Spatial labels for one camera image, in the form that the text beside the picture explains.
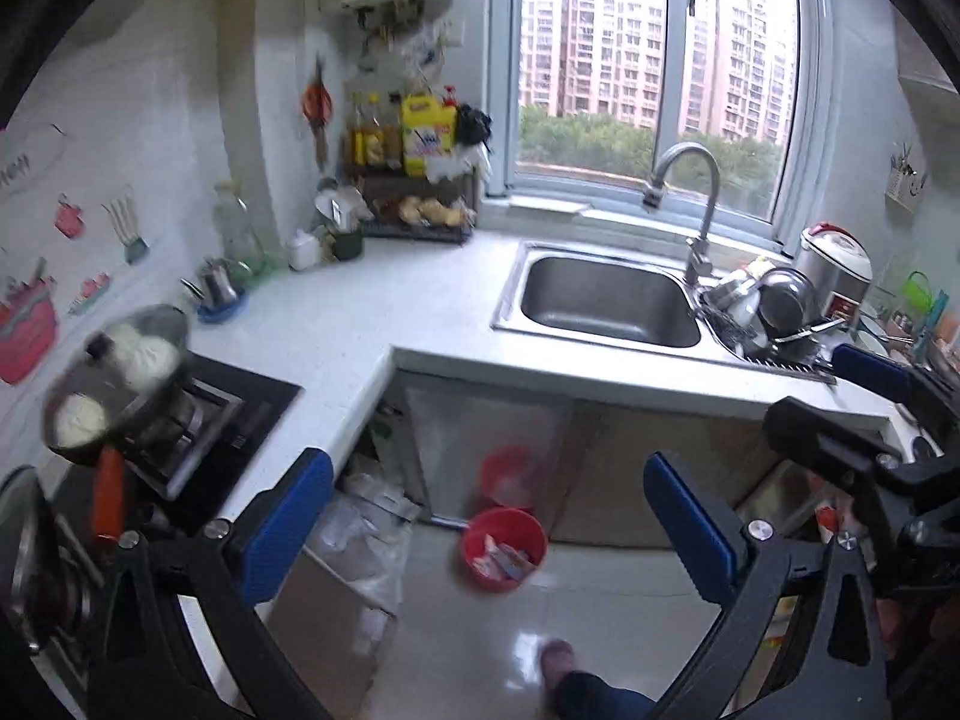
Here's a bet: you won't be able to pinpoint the person's right hand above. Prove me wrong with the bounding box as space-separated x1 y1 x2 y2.
879 596 960 672

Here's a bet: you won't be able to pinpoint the small white jar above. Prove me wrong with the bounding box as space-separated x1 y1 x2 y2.
289 229 322 272

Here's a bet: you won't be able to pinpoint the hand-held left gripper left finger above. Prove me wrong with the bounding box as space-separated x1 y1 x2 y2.
88 447 335 720

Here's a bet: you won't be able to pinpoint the glass pot lid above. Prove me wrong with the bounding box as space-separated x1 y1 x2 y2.
0 465 98 661

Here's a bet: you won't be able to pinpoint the black wire rack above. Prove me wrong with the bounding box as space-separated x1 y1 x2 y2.
349 157 481 245

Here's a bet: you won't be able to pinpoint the orange handled scissors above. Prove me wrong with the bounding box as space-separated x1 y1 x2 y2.
302 60 335 125

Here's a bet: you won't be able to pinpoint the wall utensil holder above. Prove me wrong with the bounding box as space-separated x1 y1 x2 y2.
885 141 927 212

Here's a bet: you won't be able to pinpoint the blue round trivet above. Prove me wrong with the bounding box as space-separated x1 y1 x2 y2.
196 291 250 325

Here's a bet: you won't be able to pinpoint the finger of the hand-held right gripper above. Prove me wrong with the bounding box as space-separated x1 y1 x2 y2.
763 396 916 492
831 343 960 451

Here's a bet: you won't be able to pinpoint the person's blue trouser leg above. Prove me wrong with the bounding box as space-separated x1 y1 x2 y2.
551 671 661 720

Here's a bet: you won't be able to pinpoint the small steel kettle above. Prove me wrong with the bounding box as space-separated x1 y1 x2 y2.
180 259 252 308

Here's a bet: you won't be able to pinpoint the green plastic jug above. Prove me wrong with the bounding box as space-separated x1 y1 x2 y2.
900 270 935 316

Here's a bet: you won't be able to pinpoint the sliding glass window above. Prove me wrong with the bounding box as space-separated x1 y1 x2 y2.
487 0 826 248

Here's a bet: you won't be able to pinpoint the pale brown lumpy food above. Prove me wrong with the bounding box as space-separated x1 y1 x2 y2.
397 195 462 227

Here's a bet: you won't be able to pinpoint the white plastic bag bundle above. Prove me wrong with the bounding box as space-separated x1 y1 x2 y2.
427 142 496 185

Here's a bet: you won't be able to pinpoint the glass pitcher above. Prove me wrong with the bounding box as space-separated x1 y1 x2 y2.
212 181 260 267

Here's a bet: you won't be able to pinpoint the red plastic bucket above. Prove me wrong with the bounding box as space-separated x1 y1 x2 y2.
460 506 548 592

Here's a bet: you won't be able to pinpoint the dark frying pan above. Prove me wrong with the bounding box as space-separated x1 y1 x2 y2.
41 304 192 548

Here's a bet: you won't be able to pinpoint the curved steel faucet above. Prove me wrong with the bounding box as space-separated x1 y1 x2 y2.
641 142 722 286

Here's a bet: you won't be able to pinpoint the stainless steel sink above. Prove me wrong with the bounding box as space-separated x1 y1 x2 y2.
491 240 706 352

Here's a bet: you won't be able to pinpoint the white kitchen utensils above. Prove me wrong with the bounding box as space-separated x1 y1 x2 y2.
313 178 372 235

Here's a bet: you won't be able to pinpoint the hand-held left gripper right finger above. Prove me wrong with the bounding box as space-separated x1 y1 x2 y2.
643 451 890 720

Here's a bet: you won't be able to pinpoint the black gas stove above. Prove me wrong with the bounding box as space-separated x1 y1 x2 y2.
30 351 303 698

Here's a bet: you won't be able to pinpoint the green round coaster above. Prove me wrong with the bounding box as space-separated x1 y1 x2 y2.
232 255 287 287

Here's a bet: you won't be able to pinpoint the clear plastic bag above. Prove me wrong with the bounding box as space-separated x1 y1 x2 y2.
304 465 421 616

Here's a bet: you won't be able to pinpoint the pink fuzzy slipper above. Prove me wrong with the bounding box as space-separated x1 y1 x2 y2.
540 637 582 695

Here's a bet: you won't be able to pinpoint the brown cardboard box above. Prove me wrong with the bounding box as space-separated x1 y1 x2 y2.
266 547 398 698

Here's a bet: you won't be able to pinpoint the black plastic bag bundle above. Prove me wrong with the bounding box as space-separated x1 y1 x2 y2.
454 103 494 151

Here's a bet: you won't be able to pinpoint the white rice cooker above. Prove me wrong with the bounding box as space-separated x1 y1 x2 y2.
795 223 875 323

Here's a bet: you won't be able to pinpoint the pink toothbrush package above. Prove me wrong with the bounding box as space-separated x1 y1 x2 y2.
476 532 537 582

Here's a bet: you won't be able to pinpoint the kitchen wall stickers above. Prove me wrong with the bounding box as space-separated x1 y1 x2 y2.
0 124 151 387

